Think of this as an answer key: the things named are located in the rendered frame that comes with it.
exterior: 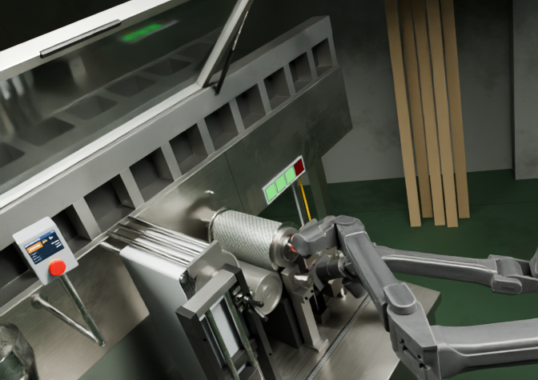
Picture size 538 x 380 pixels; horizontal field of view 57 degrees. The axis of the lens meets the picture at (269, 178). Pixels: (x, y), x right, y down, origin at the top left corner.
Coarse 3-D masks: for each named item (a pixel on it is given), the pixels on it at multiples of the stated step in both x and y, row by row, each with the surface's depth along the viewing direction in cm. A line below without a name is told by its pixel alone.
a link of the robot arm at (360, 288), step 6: (348, 264) 135; (348, 270) 136; (354, 270) 136; (342, 282) 143; (348, 282) 140; (354, 282) 139; (360, 282) 140; (348, 288) 140; (354, 288) 140; (360, 288) 140; (354, 294) 141; (360, 294) 140
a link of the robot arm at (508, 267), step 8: (536, 256) 122; (504, 264) 128; (512, 264) 127; (520, 264) 128; (528, 264) 128; (536, 264) 122; (504, 272) 125; (512, 272) 124; (520, 272) 125; (528, 272) 129; (536, 272) 122; (520, 280) 123; (528, 280) 122; (536, 280) 122; (528, 288) 123; (536, 288) 123
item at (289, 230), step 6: (288, 228) 140; (294, 228) 142; (282, 234) 138; (288, 234) 140; (276, 240) 137; (282, 240) 138; (276, 246) 137; (276, 252) 137; (276, 258) 137; (282, 258) 139; (294, 258) 144; (282, 264) 140; (288, 264) 142
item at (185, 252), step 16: (144, 224) 132; (128, 240) 127; (144, 240) 128; (160, 240) 123; (176, 240) 125; (192, 240) 120; (160, 256) 119; (176, 256) 115; (192, 256) 117; (208, 256) 114; (192, 272) 111
